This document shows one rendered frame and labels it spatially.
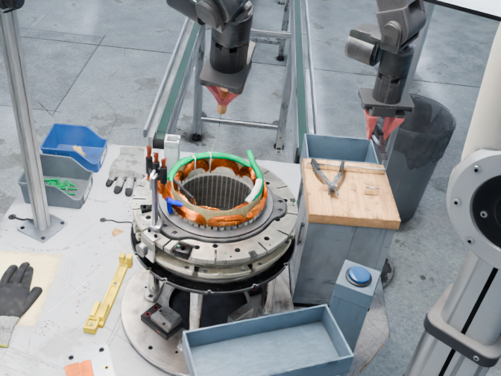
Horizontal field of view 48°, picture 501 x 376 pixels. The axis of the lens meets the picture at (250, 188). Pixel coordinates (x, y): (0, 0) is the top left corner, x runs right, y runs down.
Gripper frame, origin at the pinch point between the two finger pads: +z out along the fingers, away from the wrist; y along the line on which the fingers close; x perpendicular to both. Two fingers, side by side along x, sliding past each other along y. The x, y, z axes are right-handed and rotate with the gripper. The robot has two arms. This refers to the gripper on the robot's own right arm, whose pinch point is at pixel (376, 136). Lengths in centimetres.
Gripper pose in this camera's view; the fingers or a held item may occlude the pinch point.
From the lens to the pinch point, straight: 120.8
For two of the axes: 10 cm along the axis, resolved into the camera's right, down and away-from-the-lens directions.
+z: -0.8, 7.9, 6.1
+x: 0.0, 6.1, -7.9
